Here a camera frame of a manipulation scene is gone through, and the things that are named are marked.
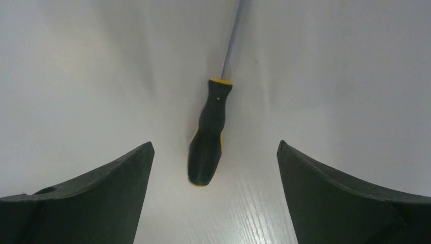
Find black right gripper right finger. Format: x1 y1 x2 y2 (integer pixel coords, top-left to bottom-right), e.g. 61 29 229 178
277 141 430 243

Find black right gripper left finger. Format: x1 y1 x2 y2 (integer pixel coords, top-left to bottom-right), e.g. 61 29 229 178
1 142 155 243

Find black and yellow screwdriver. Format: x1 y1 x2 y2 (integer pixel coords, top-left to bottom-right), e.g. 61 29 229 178
188 1 244 187

